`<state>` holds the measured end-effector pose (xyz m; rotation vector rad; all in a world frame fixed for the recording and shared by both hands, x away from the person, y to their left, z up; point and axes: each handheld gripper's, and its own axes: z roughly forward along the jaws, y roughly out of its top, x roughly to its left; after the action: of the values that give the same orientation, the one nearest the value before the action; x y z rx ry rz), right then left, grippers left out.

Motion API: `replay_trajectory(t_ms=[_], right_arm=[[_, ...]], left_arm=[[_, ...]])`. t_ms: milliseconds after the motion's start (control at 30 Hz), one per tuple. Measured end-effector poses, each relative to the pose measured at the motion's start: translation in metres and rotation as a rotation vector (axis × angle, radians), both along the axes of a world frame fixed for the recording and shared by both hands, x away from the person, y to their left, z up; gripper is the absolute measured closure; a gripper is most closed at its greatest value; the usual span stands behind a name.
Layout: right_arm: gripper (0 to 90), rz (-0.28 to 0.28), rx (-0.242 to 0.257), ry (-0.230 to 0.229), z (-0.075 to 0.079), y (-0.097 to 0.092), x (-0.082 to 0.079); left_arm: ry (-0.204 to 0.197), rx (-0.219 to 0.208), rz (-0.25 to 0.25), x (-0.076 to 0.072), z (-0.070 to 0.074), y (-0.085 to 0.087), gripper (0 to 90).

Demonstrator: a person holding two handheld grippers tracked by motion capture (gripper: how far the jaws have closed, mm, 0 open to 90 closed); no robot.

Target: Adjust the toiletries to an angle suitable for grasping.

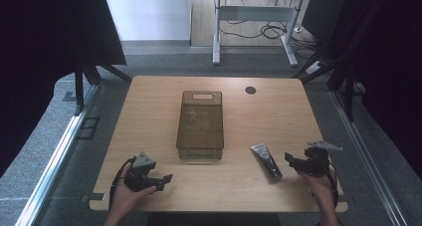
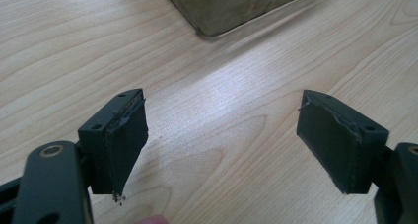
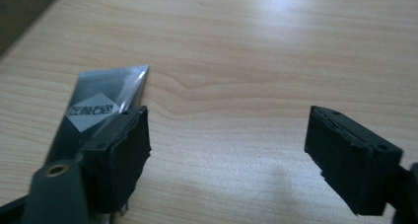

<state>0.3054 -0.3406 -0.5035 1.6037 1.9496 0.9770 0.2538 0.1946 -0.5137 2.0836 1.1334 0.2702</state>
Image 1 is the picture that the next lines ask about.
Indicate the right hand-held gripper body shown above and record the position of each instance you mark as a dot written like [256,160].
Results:
[313,163]

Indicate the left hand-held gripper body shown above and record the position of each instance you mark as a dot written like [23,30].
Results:
[139,178]

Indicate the person's left hand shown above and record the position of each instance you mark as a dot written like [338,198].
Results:
[127,197]

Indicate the person's right hand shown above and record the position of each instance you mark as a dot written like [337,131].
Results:
[317,187]

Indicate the dark grey squeeze tube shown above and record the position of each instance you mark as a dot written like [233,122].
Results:
[267,162]

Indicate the transparent brown storage basket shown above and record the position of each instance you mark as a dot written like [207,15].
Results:
[200,126]

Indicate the black metal stand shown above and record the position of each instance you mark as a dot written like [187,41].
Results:
[348,90]
[79,86]

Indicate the white power strip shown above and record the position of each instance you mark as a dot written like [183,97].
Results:
[315,67]

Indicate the black curtain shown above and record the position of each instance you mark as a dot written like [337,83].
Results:
[49,30]
[381,53]

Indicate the aluminium floor rail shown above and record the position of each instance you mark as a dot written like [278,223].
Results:
[53,159]
[365,159]

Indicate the white metal desk frame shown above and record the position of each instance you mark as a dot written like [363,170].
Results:
[255,13]

